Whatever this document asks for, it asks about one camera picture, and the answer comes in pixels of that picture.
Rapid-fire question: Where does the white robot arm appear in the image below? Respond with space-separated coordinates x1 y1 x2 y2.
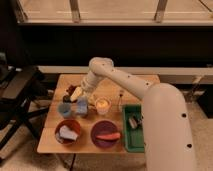
81 57 196 171

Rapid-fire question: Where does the blue plastic cup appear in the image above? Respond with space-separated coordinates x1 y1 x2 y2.
58 103 71 118

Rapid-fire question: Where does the clear plastic cup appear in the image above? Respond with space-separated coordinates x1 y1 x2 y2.
95 98 111 115

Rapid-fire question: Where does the dark red grapes bunch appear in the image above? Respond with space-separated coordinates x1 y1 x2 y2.
66 85 77 96

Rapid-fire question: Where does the dark brown block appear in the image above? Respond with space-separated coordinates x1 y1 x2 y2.
63 95 71 103

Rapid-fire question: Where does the yellow white food item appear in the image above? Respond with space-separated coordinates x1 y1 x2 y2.
87 95 96 106

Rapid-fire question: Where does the red plastic bowl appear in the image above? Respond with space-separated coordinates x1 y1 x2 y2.
55 119 81 145

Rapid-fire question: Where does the white blue cloth item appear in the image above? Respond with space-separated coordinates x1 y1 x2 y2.
59 125 78 141

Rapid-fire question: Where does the purple plastic bowl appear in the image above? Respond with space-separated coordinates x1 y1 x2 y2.
90 120 121 149

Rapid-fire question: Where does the black folding chair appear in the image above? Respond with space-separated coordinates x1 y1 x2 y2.
0 52 49 150

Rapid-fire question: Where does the orange carrot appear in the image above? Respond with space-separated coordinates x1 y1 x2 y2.
96 132 121 141

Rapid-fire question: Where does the green plastic tray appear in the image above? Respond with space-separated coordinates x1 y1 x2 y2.
122 104 145 153

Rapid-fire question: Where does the black handled dish brush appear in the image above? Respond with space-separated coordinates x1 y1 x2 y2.
128 116 142 129

